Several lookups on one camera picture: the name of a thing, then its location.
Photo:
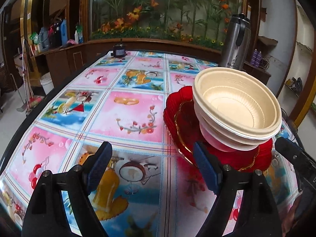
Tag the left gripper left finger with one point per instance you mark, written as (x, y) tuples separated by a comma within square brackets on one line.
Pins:
[(82, 180)]

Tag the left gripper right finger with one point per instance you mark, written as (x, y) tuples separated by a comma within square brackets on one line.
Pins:
[(224, 182)]

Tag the white plate bottom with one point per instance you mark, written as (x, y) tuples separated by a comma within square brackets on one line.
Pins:
[(222, 143)]

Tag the cream paper plate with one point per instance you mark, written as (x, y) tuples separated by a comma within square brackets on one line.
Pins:
[(223, 131)]

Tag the red plastic plate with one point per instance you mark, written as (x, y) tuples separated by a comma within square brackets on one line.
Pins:
[(183, 125)]

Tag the cream bowl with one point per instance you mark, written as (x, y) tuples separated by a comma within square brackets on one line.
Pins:
[(238, 102)]

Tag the colourful printed tablecloth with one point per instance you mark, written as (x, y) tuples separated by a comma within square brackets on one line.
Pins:
[(147, 189)]

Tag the white bucket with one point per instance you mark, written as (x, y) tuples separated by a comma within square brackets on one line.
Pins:
[(47, 83)]

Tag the purple bottles on shelf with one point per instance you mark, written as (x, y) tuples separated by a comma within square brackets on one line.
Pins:
[(256, 58)]

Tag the wooden counter cabinet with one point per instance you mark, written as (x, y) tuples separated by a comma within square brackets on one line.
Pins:
[(63, 62)]

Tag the steel thermos jug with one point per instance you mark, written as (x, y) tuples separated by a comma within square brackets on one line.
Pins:
[(236, 42)]

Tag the small black jar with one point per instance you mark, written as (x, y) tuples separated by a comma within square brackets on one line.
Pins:
[(119, 50)]

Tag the blue bottle on counter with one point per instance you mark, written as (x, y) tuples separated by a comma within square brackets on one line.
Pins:
[(63, 32)]

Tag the flower aquarium display window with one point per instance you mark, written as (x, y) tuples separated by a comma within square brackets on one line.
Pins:
[(199, 22)]

